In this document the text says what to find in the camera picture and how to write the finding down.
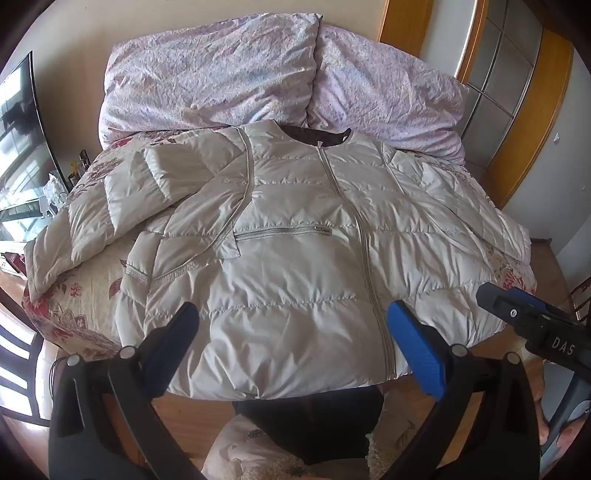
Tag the person's right hand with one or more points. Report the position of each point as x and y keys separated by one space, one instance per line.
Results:
x=541 y=408

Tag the person's black pants leg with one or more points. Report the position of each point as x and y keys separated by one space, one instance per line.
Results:
x=318 y=424

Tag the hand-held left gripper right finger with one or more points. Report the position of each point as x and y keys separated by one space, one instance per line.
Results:
x=415 y=350

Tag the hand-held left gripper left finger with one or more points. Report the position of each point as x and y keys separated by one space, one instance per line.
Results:
x=178 y=332

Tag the clear plastic bag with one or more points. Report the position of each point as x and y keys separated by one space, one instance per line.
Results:
x=55 y=196

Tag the white puffer jacket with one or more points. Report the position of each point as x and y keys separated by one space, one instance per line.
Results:
x=286 y=258

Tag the lilac floral pillow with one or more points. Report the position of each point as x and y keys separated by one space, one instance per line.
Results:
x=207 y=74
x=383 y=92

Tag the wooden frosted glass sliding door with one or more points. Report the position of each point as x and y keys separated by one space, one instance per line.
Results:
x=503 y=78

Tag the floral quilt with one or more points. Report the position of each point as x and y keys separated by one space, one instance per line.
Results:
x=87 y=286

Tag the black television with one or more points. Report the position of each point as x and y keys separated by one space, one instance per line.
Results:
x=23 y=138

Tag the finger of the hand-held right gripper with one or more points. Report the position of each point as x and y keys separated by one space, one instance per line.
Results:
x=508 y=311

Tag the wooden headboard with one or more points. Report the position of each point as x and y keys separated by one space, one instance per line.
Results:
x=406 y=23

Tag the dark wooden chair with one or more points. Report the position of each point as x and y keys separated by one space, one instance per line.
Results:
x=21 y=364

